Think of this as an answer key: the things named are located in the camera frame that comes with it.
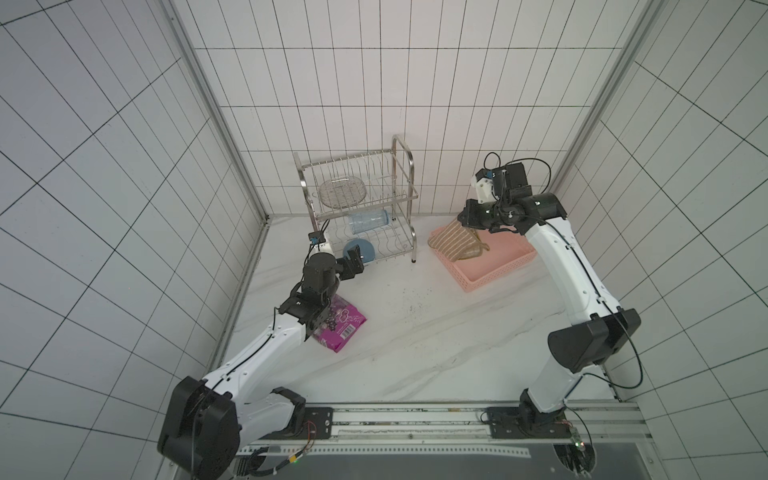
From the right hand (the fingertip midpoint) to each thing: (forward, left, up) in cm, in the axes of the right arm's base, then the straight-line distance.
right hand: (446, 215), depth 78 cm
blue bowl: (+6, +24, -26) cm, 36 cm away
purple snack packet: (-21, +28, -25) cm, 43 cm away
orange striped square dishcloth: (-1, -4, -10) cm, 11 cm away
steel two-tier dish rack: (+25, +17, -7) cm, 31 cm away
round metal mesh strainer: (+12, +31, -3) cm, 33 cm away
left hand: (-7, +28, -10) cm, 31 cm away
